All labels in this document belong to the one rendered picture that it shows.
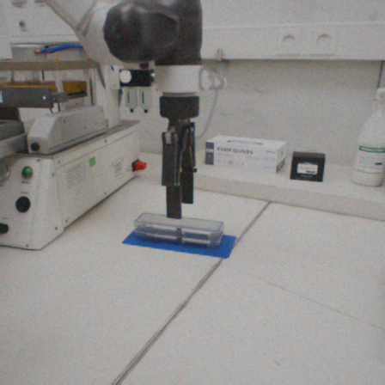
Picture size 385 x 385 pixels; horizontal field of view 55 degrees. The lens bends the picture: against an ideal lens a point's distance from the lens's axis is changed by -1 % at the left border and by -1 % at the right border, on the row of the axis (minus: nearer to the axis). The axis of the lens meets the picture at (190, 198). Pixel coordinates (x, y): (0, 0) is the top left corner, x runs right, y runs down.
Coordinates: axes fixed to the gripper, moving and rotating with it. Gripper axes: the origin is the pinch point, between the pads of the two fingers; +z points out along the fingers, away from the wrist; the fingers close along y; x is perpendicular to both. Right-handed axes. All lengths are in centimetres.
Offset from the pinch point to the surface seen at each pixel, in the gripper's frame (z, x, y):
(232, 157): 1.6, 3.2, -41.7
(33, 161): -7.2, -29.7, 5.9
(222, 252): 9.7, 9.5, 2.6
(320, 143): -1, 29, -58
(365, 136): -8, 39, -36
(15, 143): -11.1, -31.8, 8.0
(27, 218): 3.6, -29.3, 10.9
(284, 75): -22, 16, -61
